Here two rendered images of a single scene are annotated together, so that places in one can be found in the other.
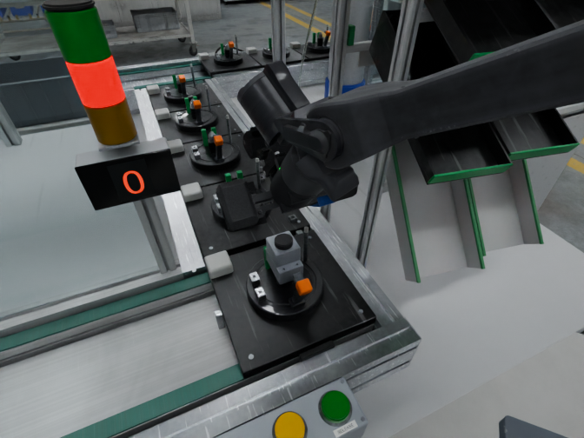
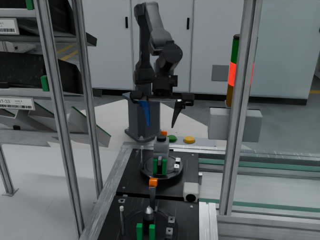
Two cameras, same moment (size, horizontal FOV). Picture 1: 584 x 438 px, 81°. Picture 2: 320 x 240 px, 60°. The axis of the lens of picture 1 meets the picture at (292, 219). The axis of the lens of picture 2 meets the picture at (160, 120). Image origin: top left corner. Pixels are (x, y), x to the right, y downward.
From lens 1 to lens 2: 1.10 m
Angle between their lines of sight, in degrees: 107
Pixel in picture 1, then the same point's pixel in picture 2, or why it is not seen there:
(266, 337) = (183, 157)
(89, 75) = not seen: hidden behind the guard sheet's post
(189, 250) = (207, 221)
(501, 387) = (101, 148)
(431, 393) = not seen: hidden behind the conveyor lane
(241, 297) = (185, 174)
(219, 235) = (181, 214)
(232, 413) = (206, 149)
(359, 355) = (151, 145)
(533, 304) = (47, 157)
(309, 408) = (179, 142)
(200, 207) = not seen: outside the picture
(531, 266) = (16, 166)
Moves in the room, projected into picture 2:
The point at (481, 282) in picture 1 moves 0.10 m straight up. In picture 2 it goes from (50, 170) to (45, 148)
